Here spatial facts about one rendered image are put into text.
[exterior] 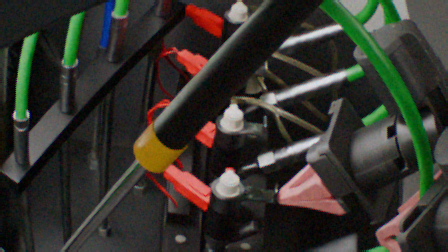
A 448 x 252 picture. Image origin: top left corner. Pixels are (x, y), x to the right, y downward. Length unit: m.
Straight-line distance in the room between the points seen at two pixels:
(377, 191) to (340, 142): 0.07
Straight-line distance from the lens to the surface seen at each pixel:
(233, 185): 1.01
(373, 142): 0.94
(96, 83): 1.11
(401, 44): 0.89
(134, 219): 1.35
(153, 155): 0.54
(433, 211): 0.79
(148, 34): 1.17
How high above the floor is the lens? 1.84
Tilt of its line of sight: 43 degrees down
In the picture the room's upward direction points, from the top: 10 degrees clockwise
